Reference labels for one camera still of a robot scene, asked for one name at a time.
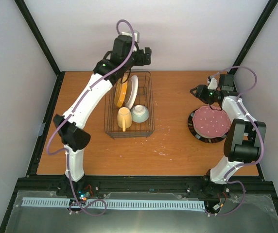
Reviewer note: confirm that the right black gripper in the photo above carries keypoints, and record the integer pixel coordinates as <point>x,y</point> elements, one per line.
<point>200,93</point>

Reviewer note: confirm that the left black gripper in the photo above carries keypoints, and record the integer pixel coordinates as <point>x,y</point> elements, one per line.
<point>141,61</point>

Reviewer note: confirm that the white blue striped plate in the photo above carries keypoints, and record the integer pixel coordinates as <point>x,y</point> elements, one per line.
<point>131,93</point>

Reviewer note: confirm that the black striped plate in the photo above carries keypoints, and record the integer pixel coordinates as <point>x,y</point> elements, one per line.
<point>201,138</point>

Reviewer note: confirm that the pink polka dot plate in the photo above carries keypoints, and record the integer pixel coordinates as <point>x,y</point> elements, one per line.
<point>211,122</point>

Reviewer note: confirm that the grey wire dish rack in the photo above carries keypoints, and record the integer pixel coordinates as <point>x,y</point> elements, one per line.
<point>139,102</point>

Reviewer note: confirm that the light green ceramic bowl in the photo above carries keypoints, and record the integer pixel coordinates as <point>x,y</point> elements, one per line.
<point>139,113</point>

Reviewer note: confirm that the yellow ceramic mug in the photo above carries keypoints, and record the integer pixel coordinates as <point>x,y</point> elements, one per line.
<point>124,118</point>

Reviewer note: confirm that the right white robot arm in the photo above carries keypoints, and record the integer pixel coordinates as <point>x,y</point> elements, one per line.
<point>243,145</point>

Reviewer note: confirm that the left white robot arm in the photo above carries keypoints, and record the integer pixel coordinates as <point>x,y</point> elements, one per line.
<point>107,72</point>

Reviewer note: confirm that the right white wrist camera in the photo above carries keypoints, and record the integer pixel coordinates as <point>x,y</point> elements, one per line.
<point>212,83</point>

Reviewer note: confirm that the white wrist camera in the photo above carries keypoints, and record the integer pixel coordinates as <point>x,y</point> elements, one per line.
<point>136,35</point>
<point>212,83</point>

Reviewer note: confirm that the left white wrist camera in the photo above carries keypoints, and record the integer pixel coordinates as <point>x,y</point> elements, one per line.
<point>136,35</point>

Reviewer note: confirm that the left black frame post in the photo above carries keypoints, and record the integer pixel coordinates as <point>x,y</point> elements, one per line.
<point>24,10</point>

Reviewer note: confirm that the black frame post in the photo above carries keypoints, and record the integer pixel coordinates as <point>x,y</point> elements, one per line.
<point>24,10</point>
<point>267,11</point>

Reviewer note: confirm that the black aluminium frame rail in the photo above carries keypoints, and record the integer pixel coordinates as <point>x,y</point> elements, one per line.
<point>188,186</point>

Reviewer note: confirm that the right black frame post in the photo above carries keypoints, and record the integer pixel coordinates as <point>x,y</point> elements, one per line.
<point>267,11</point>

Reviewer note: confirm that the light blue slotted cable duct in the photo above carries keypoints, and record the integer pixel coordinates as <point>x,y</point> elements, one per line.
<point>110,204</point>

